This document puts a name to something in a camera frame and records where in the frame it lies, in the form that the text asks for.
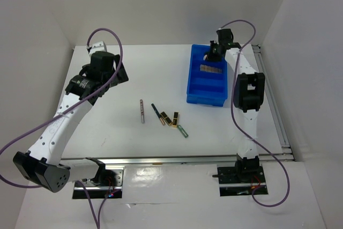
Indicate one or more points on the clear eyeshadow palette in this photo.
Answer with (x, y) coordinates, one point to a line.
(209, 69)

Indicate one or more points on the red silver lip gloss tube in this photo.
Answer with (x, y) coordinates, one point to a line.
(142, 115)

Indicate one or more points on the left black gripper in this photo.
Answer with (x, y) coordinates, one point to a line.
(121, 77)

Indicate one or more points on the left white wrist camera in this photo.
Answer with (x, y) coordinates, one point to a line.
(98, 46)

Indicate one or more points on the aluminium rail front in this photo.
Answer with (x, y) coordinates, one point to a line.
(192, 160)

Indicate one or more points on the black gold lipstick left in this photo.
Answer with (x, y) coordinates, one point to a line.
(166, 118)

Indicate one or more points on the black gold lipstick right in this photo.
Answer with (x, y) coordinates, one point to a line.
(175, 119)

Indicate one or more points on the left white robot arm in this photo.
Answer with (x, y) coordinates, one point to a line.
(41, 164)

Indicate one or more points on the black gold lipstick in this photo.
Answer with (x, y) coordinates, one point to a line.
(166, 118)
(175, 119)

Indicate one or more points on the dark blue gold pencil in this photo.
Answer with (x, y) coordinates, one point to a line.
(158, 114)

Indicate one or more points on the blue plastic organizer bin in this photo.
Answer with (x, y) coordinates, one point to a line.
(206, 88)

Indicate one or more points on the green clear tube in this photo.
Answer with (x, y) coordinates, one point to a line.
(183, 132)

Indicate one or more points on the aluminium rail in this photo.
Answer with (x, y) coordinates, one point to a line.
(279, 125)
(192, 160)

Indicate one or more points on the aluminium rail right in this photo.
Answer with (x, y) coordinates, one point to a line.
(279, 125)

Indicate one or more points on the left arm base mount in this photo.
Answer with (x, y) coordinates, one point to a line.
(109, 183)

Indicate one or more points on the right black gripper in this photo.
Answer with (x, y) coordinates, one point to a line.
(210, 58)

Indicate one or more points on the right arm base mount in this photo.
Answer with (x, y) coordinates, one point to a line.
(230, 184)

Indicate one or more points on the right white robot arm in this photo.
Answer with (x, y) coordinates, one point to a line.
(247, 99)

